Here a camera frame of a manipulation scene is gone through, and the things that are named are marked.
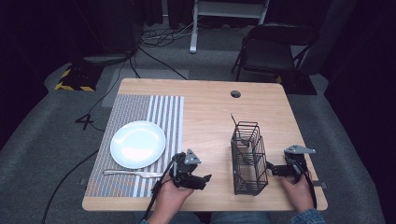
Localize white metal desk frame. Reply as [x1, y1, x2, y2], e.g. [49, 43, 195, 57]
[189, 0, 271, 55]

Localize grey striped placemat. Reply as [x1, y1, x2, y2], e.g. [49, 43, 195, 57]
[84, 93, 185, 199]

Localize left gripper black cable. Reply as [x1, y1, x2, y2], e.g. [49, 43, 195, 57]
[141, 157, 180, 224]

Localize person's right hand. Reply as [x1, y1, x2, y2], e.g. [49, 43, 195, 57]
[280, 175, 316, 214]

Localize dark utensil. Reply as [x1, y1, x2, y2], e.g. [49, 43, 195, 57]
[230, 113, 252, 166]

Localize black wire cutlery basket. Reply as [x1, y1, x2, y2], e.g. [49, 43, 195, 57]
[230, 120, 270, 197]

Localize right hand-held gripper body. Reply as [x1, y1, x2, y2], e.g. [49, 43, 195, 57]
[281, 144, 318, 185]

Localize long black floor cable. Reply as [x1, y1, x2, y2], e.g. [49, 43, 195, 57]
[41, 59, 129, 224]

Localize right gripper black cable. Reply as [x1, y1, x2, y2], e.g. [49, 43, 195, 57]
[292, 161, 318, 210]

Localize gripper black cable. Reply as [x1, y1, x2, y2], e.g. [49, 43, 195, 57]
[292, 161, 318, 210]
[141, 157, 180, 224]

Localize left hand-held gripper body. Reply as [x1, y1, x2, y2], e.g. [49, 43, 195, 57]
[170, 148, 207, 191]

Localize black base with hazard stripes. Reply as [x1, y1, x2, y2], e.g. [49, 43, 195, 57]
[54, 62, 105, 93]

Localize bundle of floor cables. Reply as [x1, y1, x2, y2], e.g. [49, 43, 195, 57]
[129, 17, 204, 80]

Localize white plate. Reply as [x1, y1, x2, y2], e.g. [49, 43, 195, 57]
[109, 119, 167, 170]

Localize person's left hand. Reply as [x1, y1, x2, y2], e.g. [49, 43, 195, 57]
[153, 175, 195, 218]

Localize black folding chair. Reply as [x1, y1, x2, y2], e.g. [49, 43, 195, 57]
[231, 22, 320, 84]

